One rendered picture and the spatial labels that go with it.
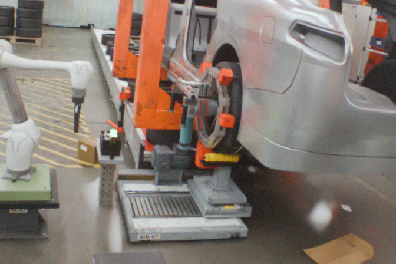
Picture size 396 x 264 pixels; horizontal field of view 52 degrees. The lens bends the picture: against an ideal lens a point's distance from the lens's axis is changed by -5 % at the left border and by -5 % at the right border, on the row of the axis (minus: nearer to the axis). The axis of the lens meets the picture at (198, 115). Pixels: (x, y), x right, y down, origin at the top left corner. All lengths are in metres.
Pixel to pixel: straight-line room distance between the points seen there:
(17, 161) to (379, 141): 2.10
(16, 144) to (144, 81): 1.15
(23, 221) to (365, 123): 2.13
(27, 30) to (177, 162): 8.18
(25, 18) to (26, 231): 8.60
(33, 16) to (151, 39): 7.96
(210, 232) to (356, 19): 5.32
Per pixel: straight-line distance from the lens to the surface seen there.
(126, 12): 5.18
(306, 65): 2.14
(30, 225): 2.92
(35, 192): 2.70
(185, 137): 3.15
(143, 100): 3.36
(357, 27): 7.59
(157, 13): 3.26
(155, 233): 2.88
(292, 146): 2.25
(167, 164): 3.35
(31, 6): 11.04
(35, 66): 2.64
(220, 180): 3.23
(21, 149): 2.73
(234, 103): 2.76
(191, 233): 2.95
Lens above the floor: 1.59
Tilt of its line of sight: 16 degrees down
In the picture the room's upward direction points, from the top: 8 degrees clockwise
